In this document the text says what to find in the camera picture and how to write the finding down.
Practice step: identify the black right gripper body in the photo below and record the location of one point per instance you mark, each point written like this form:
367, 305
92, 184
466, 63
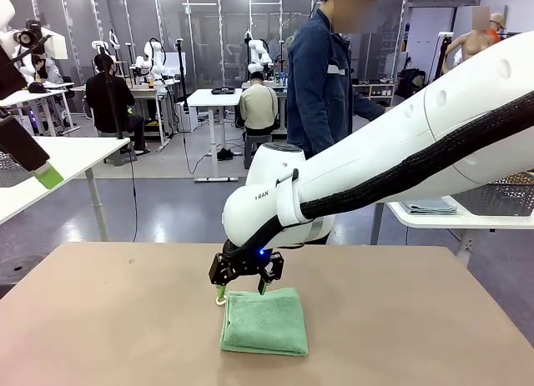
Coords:
248, 263

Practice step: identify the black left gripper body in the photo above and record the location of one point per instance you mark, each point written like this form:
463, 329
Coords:
8, 77

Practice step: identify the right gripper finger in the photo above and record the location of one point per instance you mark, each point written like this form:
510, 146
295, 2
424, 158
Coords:
220, 273
275, 267

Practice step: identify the green terry towel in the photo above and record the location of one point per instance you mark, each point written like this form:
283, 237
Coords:
263, 323

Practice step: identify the blue-grey towel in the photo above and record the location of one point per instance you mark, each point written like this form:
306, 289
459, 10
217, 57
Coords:
429, 207

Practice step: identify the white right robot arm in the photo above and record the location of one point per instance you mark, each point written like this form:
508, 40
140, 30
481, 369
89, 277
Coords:
375, 144

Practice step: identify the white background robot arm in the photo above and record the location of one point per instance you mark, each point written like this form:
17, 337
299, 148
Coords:
100, 44
152, 56
256, 52

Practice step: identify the black cap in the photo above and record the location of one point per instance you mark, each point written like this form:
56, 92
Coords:
37, 88

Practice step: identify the long white desk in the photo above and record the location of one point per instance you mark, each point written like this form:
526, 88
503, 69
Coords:
41, 98

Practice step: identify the seated person in grey hoodie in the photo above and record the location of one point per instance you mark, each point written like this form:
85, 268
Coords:
52, 73

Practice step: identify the white height-adjustable table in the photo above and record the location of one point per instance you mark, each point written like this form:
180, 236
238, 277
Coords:
83, 152
438, 221

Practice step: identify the seated person in black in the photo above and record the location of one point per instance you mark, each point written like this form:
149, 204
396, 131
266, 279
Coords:
108, 102

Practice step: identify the black shoe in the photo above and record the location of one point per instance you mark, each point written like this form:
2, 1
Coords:
225, 154

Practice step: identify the black round floor plate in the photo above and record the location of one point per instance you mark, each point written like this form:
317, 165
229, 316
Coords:
18, 269

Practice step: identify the grey plastic stool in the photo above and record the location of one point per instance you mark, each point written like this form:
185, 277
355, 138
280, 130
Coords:
254, 139

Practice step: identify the grey metal workbench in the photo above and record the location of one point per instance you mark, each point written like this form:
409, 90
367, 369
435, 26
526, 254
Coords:
158, 111

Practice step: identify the white computer tower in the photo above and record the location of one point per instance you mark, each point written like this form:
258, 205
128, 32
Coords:
189, 119

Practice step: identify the seated person in beige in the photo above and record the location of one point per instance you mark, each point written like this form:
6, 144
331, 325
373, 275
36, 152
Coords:
256, 106

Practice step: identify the small white desk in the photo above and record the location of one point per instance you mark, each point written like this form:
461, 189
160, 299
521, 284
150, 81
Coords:
208, 98

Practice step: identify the black pole stand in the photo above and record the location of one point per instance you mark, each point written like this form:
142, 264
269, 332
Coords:
182, 77

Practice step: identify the flat black case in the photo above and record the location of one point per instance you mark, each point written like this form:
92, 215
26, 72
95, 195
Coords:
227, 91

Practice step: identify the person in denim jacket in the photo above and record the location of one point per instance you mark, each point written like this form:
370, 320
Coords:
317, 90

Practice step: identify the wooden shoe shelf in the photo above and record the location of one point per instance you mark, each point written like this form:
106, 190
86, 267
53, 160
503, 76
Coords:
381, 90

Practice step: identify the black bag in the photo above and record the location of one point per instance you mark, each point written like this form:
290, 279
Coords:
411, 81

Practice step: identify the black stand with white head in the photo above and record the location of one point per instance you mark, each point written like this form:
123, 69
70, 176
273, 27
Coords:
442, 52

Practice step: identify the bare mannequin with dark trousers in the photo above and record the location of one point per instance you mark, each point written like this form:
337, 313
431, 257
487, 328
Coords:
473, 44

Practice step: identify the mannequin in orange shirt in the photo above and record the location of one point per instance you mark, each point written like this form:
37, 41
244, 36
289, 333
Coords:
496, 21

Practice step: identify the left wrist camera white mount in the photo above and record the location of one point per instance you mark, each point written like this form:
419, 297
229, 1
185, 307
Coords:
52, 44

